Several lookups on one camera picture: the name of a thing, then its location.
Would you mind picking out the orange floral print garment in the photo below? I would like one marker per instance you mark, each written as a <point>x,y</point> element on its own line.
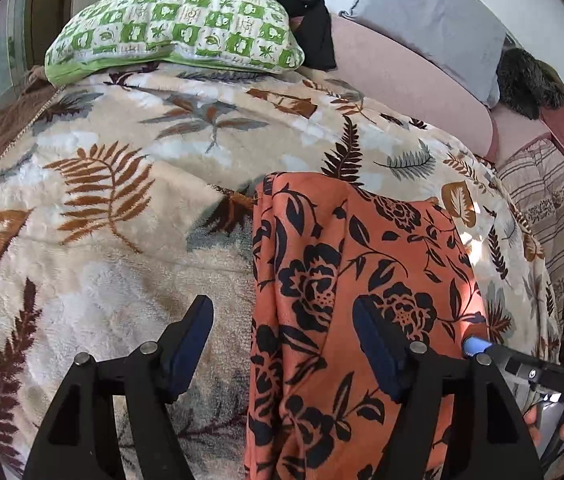
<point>322,240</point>

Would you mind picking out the green checkered pillow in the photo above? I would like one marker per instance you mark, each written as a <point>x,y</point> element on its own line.
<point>177,25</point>

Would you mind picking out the black garment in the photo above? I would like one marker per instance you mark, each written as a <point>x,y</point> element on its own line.
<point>312,25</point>

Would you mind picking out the beige leaf print blanket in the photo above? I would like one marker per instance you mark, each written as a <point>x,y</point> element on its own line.
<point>112,240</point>

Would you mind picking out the dark furry cushion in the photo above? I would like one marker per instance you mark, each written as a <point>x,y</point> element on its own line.
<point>527,82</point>

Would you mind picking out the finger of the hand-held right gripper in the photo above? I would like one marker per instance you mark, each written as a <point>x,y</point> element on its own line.
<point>499,355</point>

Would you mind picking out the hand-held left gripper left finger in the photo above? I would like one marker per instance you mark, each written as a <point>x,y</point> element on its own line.
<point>189,355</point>

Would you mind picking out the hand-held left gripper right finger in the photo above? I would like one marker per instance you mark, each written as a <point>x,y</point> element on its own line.
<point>377,350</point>

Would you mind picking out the pink bolster cushion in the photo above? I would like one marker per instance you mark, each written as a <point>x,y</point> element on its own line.
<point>402,90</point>

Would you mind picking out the striped bed sheet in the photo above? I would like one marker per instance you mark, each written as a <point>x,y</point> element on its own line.
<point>552,200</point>

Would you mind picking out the grey pillow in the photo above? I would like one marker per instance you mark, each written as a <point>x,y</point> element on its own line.
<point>437,20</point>

